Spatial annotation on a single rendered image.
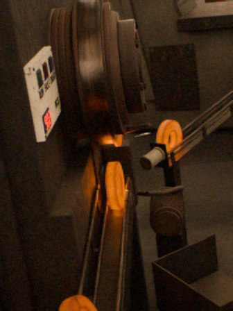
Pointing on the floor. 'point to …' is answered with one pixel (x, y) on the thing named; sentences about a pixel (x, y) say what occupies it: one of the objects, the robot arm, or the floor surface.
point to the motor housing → (167, 221)
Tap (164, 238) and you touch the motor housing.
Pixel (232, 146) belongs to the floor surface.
